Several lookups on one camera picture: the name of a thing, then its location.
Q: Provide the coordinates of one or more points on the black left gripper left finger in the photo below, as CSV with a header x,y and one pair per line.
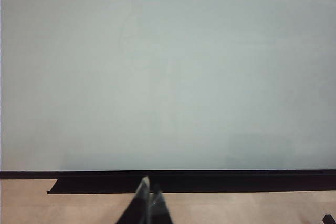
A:
x,y
137,203

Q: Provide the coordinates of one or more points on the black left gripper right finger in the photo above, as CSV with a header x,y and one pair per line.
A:
x,y
160,208

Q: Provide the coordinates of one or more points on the black whiteboard pen tray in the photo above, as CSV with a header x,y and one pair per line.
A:
x,y
236,186

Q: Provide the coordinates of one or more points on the black angular object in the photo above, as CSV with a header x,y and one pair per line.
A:
x,y
329,219

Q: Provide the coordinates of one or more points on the white whiteboard with black frame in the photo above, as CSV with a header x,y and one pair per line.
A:
x,y
168,72

